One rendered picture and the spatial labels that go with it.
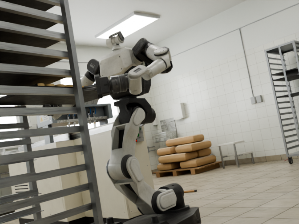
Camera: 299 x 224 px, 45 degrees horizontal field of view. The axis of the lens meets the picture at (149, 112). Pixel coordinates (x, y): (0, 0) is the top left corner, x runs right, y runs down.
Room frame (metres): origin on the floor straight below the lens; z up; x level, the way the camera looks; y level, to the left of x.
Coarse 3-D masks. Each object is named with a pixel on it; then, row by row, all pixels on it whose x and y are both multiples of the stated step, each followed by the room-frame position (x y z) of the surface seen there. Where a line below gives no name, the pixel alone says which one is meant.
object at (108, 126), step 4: (104, 124) 3.12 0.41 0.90; (108, 124) 3.08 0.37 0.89; (112, 124) 3.04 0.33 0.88; (92, 128) 3.27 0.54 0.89; (96, 128) 3.22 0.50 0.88; (100, 128) 3.18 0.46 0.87; (104, 128) 3.13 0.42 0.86; (108, 128) 3.09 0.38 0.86; (92, 132) 3.28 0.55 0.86; (96, 132) 3.23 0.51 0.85; (72, 136) 3.55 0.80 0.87; (76, 136) 3.49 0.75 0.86; (80, 136) 3.44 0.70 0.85
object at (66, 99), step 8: (8, 96) 1.64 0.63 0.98; (16, 96) 1.65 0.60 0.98; (24, 96) 1.69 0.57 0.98; (32, 96) 1.72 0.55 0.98; (40, 96) 1.76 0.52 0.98; (48, 96) 1.79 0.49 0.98; (56, 96) 1.83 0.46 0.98; (64, 96) 1.87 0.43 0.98; (72, 96) 1.91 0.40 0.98; (88, 96) 2.01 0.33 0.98; (96, 96) 2.05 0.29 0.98; (0, 104) 1.78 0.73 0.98; (8, 104) 1.82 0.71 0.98; (16, 104) 1.86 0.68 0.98; (24, 104) 1.90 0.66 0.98; (32, 104) 1.95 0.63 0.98; (40, 104) 1.99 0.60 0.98; (56, 104) 2.09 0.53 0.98; (64, 104) 2.14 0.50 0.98
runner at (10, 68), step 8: (0, 64) 1.38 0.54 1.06; (8, 64) 1.40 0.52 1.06; (0, 72) 1.40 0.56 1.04; (8, 72) 1.42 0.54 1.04; (16, 72) 1.44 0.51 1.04; (24, 72) 1.47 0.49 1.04; (32, 72) 1.49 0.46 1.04; (40, 72) 1.53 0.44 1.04; (48, 72) 1.56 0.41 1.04; (56, 72) 1.60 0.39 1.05; (64, 72) 1.64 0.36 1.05
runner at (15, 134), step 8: (40, 128) 1.49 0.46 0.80; (48, 128) 1.53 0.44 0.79; (56, 128) 1.56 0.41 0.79; (64, 128) 1.60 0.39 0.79; (72, 128) 1.63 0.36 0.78; (0, 136) 1.34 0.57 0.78; (8, 136) 1.37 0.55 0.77; (16, 136) 1.40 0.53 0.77; (24, 136) 1.43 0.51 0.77; (32, 136) 1.47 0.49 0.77
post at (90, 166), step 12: (60, 0) 1.67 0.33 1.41; (72, 36) 1.67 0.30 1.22; (72, 48) 1.66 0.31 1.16; (72, 60) 1.66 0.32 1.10; (72, 72) 1.66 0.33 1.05; (84, 108) 1.67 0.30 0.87; (84, 120) 1.66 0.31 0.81; (84, 132) 1.65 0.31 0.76; (84, 144) 1.66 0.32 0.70; (84, 156) 1.67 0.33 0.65; (96, 180) 1.67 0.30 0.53; (96, 192) 1.66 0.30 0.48; (96, 204) 1.65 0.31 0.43; (96, 216) 1.66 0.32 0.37
